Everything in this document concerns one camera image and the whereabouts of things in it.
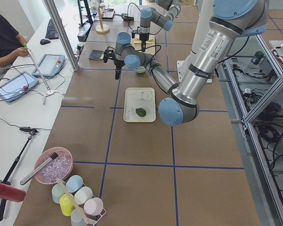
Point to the bamboo cutting board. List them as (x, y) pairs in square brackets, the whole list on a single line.
[(150, 45)]

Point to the cream bear tray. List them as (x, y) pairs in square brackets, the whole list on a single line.
[(139, 97)]

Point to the aluminium frame post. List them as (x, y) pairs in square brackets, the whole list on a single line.
[(53, 12)]

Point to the green cup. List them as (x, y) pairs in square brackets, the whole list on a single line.
[(56, 192)]

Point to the white cup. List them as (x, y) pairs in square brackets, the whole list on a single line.
[(83, 194)]

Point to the black computer mouse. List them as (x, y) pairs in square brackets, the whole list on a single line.
[(45, 41)]

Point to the far teach pendant tablet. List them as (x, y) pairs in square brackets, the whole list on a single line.
[(51, 64)]

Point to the teach pendant tablet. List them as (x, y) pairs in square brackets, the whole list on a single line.
[(51, 64), (17, 86)]

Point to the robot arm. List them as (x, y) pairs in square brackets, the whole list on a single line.
[(223, 22), (150, 14)]

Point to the person in black shirt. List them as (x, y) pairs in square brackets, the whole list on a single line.
[(11, 43)]

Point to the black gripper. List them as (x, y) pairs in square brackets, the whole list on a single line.
[(143, 37), (117, 64)]

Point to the wooden stand base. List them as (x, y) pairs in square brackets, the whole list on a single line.
[(101, 28)]

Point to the light green bowl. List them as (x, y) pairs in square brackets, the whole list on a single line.
[(140, 69)]

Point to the near teach pendant tablet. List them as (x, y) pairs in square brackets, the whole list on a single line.
[(17, 86)]

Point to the black keyboard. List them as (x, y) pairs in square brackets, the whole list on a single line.
[(51, 32)]

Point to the steel tube black tip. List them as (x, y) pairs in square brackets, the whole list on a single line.
[(39, 168)]

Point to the grey folded cloth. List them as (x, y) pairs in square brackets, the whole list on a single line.
[(95, 54)]

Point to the white wire cup rack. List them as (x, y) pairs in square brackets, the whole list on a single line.
[(95, 219)]

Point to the blue cup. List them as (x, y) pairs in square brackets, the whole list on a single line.
[(74, 183)]

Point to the red cylinder cup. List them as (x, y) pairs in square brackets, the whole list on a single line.
[(10, 193)]

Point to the yellow cup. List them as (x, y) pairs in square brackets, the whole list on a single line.
[(66, 205)]

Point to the grey cup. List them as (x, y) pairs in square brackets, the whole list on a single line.
[(76, 219)]

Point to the pink cup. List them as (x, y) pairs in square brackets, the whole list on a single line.
[(93, 206)]

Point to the pink bowl with ice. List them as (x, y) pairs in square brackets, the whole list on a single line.
[(59, 168)]

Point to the silver pole green handle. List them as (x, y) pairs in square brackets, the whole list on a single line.
[(49, 90)]

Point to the aluminium side frame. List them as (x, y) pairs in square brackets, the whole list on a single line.
[(254, 96)]

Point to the black selfie stick tripod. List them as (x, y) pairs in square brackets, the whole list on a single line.
[(32, 133)]

